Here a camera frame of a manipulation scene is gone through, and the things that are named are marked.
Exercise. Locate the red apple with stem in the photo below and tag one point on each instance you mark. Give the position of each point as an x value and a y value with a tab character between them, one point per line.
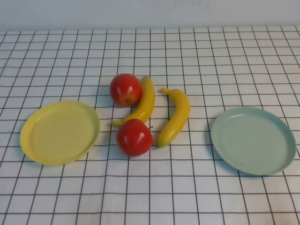
133	138

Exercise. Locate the yellow round plate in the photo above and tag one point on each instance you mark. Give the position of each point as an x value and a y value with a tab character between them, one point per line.
58	136

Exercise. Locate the red apple without stem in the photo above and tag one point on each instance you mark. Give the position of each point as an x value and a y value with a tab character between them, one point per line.
124	89

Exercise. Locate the pale blue-green round plate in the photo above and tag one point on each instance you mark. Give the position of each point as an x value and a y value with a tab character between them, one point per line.
253	143

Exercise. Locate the yellow banana with green tip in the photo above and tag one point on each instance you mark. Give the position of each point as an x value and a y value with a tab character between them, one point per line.
178	117

